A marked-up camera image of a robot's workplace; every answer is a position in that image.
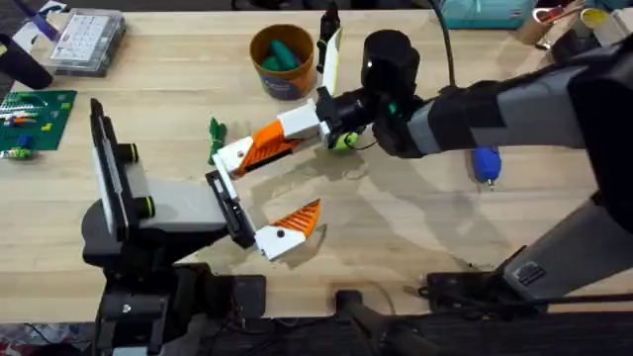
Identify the black cylinder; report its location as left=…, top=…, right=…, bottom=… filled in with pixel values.
left=0, top=32, right=54, bottom=91

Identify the brown tub with toys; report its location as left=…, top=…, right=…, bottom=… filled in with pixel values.
left=249, top=23, right=317, bottom=102

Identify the orange ribbed wedge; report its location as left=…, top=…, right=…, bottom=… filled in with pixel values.
left=230, top=139, right=304, bottom=179

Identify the cardboard cup with tools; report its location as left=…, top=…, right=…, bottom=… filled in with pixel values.
left=513, top=2, right=588, bottom=46

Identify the teal bag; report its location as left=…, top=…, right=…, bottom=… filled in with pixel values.
left=438, top=0, right=538, bottom=31

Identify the right wrist upright plate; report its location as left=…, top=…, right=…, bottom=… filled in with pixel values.
left=321, top=27, right=344, bottom=98

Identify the black cable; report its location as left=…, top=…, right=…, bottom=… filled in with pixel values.
left=428, top=0, right=459, bottom=91

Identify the clear plastic parts box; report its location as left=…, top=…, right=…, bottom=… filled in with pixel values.
left=47, top=7, right=128, bottom=78

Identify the wrist upright plate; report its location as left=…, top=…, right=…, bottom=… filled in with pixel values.
left=321, top=27, right=344, bottom=98
left=88, top=97, right=131, bottom=243

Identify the black rail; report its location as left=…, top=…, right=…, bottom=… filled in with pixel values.
left=0, top=290, right=633, bottom=356

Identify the green disc with holes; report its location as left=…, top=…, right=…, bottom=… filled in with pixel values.
left=327, top=130, right=362, bottom=154

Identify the blue electric screwdriver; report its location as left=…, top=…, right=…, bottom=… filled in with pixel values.
left=471, top=146, right=503, bottom=192

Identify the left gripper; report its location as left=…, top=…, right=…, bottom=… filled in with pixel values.
left=118, top=135, right=323, bottom=262

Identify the green vegetable toy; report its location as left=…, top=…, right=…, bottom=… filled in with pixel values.
left=207, top=117, right=229, bottom=167

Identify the green board with blocks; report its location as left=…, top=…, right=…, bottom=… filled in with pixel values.
left=0, top=89, right=78, bottom=160

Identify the left wrist upright plate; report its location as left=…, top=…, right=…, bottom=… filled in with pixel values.
left=88, top=97, right=131, bottom=243

